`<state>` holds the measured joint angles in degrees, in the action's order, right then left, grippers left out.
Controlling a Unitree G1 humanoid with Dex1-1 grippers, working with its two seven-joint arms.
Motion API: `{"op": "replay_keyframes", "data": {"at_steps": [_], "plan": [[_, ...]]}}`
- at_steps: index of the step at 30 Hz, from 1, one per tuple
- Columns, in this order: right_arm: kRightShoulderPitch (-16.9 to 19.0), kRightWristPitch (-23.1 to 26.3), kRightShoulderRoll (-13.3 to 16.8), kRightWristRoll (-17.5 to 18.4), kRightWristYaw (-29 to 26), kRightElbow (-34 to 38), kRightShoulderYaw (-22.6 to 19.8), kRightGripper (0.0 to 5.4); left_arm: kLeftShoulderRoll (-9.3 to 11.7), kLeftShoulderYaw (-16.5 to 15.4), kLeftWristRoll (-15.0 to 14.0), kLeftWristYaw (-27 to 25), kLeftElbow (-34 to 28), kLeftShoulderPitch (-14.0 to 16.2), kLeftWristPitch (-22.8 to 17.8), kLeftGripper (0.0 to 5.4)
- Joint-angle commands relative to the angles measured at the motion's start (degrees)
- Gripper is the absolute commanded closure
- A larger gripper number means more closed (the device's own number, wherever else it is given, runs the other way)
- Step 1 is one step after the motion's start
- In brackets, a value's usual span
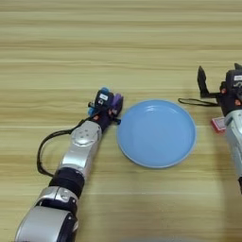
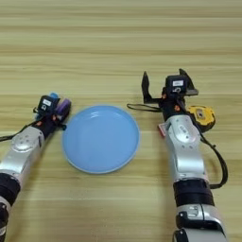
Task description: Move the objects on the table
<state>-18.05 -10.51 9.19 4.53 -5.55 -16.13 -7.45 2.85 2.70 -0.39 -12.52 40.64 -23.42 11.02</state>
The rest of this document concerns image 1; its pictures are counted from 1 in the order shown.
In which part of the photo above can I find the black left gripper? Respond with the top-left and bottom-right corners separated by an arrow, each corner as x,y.
88,95 -> 125,133

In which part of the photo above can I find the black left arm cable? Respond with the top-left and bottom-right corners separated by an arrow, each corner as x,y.
36,116 -> 96,178

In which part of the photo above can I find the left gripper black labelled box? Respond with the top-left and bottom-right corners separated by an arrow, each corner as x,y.
95,90 -> 114,110

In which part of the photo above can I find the light blue round plate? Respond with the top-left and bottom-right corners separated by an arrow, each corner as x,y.
116,99 -> 198,169

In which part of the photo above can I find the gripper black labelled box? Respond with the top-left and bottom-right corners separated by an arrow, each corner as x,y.
225,69 -> 242,93
95,90 -> 114,110

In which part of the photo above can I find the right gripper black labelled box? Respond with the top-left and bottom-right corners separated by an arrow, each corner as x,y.
225,69 -> 242,93

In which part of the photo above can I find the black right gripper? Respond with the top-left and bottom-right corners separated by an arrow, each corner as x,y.
197,62 -> 242,117

